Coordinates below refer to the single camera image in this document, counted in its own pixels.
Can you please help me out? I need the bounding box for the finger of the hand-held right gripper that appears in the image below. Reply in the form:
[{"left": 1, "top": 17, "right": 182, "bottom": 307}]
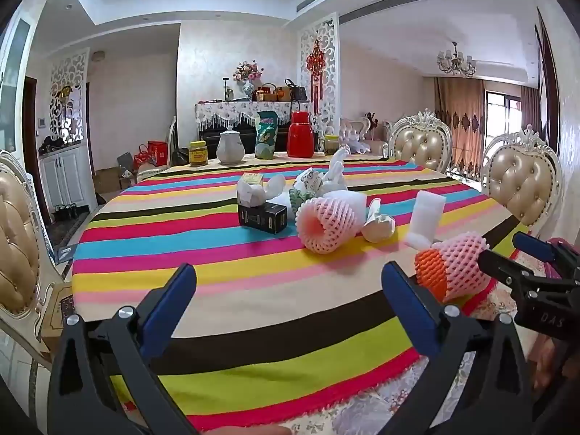
[
  {"left": 513, "top": 231, "right": 580, "bottom": 277},
  {"left": 478, "top": 248, "right": 580, "bottom": 293}
]

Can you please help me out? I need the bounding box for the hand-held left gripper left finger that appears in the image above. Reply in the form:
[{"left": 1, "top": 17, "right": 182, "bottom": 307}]
[{"left": 47, "top": 263, "right": 198, "bottom": 435}]

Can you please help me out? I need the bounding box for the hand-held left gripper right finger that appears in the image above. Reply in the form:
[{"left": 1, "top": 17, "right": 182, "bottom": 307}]
[{"left": 378, "top": 261, "right": 533, "bottom": 435}]

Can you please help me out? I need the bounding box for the pink orange foam fruit net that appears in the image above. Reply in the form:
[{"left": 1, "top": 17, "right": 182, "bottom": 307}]
[{"left": 414, "top": 231, "right": 497, "bottom": 304}]

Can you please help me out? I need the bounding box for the white foam sheet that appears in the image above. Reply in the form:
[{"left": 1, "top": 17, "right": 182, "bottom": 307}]
[{"left": 405, "top": 190, "right": 446, "bottom": 250}]

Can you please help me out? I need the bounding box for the black cardboard box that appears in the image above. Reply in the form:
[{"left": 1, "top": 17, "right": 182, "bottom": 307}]
[{"left": 238, "top": 202, "right": 288, "bottom": 235}]

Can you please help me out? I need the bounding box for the white paper wad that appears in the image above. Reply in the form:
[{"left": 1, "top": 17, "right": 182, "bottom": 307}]
[{"left": 237, "top": 180, "right": 268, "bottom": 207}]

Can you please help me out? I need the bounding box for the green patterned wrapper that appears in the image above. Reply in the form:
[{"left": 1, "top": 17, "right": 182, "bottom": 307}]
[{"left": 289, "top": 189, "right": 315, "bottom": 211}]

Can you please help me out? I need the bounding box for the white tissue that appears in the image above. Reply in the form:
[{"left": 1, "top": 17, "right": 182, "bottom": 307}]
[{"left": 328, "top": 145, "right": 352, "bottom": 191}]

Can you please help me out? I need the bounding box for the person's right hand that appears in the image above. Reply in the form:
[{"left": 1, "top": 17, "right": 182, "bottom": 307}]
[{"left": 530, "top": 337, "right": 563, "bottom": 390}]

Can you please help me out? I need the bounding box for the beige tufted dining chair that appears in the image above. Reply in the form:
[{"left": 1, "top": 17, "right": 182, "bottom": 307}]
[
  {"left": 480, "top": 124, "right": 563, "bottom": 239},
  {"left": 0, "top": 149, "right": 75, "bottom": 372},
  {"left": 389, "top": 109, "right": 454, "bottom": 175}
]

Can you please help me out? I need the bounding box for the floral beige tablecloth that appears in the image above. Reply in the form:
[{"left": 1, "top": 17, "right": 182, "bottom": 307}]
[{"left": 281, "top": 276, "right": 522, "bottom": 435}]

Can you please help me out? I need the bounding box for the striped colourful tablecloth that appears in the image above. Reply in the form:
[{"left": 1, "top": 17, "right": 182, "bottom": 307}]
[{"left": 71, "top": 152, "right": 531, "bottom": 433}]

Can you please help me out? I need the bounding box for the window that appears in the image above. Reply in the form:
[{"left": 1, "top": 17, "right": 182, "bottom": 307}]
[{"left": 485, "top": 91, "right": 522, "bottom": 146}]

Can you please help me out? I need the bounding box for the dark brown curtain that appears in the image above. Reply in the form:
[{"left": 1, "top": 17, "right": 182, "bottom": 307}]
[{"left": 520, "top": 85, "right": 542, "bottom": 132}]

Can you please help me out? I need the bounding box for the red gift box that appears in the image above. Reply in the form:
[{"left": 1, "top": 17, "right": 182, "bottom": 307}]
[{"left": 147, "top": 140, "right": 168, "bottom": 166}]

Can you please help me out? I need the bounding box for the brown patterned curtain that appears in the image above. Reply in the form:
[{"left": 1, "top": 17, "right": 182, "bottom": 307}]
[{"left": 434, "top": 76, "right": 485, "bottom": 164}]

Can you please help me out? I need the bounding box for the white ceramic teapot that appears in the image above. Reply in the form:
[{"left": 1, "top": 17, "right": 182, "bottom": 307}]
[{"left": 216, "top": 125, "right": 246, "bottom": 166}]

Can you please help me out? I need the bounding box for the white cabinet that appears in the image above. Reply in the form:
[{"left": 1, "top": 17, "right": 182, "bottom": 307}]
[{"left": 38, "top": 142, "right": 98, "bottom": 211}]

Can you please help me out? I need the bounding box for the black piano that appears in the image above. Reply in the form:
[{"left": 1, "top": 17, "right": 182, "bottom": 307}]
[{"left": 199, "top": 120, "right": 327, "bottom": 154}]

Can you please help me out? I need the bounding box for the pink tufted armchair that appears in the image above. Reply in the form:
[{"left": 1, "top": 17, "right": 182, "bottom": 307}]
[{"left": 340, "top": 118, "right": 390, "bottom": 155}]

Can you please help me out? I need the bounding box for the green snack bag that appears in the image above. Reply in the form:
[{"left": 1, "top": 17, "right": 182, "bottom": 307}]
[{"left": 254, "top": 111, "right": 278, "bottom": 160}]

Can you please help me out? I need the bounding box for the white lace cloth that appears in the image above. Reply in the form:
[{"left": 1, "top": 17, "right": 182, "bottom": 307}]
[{"left": 195, "top": 102, "right": 313, "bottom": 132}]

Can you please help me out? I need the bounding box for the chandelier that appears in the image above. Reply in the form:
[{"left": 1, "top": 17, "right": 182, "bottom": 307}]
[{"left": 436, "top": 42, "right": 477, "bottom": 78}]

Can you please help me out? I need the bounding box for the red thermos jug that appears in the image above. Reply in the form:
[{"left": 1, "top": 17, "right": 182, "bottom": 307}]
[{"left": 287, "top": 111, "right": 316, "bottom": 157}]

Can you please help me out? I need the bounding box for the vase with pink flowers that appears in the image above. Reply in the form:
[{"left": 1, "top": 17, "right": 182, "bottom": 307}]
[{"left": 233, "top": 60, "right": 264, "bottom": 99}]

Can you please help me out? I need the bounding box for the black handbag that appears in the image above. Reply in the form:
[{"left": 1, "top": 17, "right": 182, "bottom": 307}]
[{"left": 285, "top": 78, "right": 308, "bottom": 100}]

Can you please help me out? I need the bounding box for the tall white lattice screen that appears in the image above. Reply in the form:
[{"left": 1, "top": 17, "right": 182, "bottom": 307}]
[{"left": 297, "top": 11, "right": 340, "bottom": 155}]

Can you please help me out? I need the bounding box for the white lattice wall panel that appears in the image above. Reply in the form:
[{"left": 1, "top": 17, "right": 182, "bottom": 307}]
[{"left": 49, "top": 47, "right": 91, "bottom": 143}]

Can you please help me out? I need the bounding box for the red knot wall ornament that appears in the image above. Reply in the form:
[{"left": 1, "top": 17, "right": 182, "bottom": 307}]
[{"left": 306, "top": 38, "right": 324, "bottom": 100}]

